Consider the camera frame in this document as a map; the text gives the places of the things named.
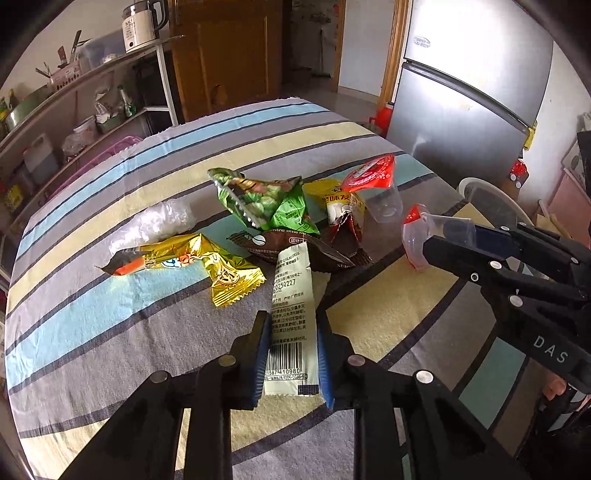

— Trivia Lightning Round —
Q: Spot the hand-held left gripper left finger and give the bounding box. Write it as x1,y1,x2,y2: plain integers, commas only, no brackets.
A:
58,310,273,480

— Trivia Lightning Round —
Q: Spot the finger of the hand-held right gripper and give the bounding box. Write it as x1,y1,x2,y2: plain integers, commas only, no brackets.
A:
422,234,585,305
475,222,591,278

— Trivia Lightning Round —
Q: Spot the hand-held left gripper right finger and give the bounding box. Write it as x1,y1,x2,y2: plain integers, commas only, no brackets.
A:
316,311,532,480

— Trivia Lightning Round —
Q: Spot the white trash bin clear liner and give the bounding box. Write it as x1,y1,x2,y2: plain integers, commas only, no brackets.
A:
457,178,539,232

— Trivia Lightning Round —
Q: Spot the small clear jelly cup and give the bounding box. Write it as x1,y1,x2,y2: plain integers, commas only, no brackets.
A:
401,204,476,272

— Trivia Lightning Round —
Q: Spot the long white sachet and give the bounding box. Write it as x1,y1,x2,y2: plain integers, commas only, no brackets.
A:
263,249,321,398

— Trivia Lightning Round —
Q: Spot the large brown coffee sachet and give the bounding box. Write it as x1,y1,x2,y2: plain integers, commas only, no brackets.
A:
226,230,374,273

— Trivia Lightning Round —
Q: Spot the gold snack packet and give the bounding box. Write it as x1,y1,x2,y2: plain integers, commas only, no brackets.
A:
95,233,266,308

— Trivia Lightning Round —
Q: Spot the large clear cup red lid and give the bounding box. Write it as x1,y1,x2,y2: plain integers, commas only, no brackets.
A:
342,154,402,225

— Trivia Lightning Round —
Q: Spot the yellow snack packet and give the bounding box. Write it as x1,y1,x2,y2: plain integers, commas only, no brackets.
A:
302,180,365,241

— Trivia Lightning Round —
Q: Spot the green snack packet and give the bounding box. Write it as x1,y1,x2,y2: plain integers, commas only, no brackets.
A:
207,168,320,236

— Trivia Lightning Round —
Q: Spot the clear plastic wrap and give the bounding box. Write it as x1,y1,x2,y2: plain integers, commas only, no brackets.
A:
108,198,197,257

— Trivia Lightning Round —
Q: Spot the person's right hand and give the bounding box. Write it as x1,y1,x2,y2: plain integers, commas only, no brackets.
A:
542,376,568,402

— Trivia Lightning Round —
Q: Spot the pink cabinet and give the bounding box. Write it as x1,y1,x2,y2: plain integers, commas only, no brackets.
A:
538,168,591,222

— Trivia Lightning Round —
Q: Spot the striped tablecloth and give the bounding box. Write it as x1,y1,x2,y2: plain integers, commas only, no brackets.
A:
4,97,591,480

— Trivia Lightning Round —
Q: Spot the silver refrigerator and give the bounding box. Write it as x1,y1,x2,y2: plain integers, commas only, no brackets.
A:
385,0,555,197

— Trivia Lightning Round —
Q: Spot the red plastic container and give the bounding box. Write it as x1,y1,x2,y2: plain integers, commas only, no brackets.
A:
374,104,393,137

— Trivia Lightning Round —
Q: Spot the pink plastic basket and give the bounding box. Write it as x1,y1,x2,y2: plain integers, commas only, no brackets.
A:
60,136,144,185

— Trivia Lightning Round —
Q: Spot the green glass bottle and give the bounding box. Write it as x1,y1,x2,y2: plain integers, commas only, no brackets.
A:
117,85,137,116

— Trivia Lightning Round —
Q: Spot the yellow label bottle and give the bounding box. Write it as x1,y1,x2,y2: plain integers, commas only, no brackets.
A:
2,185,24,213

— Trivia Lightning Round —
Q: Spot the white plastic jug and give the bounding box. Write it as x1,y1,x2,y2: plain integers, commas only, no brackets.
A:
23,134,58,174

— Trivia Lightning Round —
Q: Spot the wooden door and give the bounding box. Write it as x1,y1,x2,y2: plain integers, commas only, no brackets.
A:
168,0,284,123

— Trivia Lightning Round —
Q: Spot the metal shelf rack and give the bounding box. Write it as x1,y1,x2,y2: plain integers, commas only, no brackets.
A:
0,34,181,287

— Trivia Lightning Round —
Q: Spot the green pot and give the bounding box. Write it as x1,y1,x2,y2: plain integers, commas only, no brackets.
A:
2,85,51,132

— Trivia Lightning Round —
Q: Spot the pink utensil holder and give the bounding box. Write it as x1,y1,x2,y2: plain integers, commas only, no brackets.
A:
48,65,84,88

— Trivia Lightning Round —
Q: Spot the clear storage box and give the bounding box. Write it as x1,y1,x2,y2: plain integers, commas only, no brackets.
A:
76,37,127,70

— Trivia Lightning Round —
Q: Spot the white electric kettle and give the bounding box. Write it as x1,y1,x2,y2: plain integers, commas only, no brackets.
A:
121,0,169,54

